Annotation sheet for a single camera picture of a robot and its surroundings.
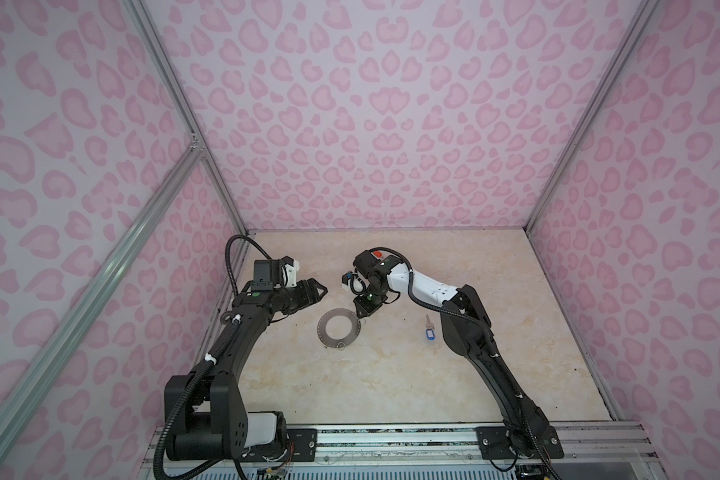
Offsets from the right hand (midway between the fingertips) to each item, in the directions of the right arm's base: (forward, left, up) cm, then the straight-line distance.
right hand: (362, 309), depth 95 cm
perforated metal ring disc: (-10, +5, -2) cm, 12 cm away
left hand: (-1, +12, +14) cm, 18 cm away
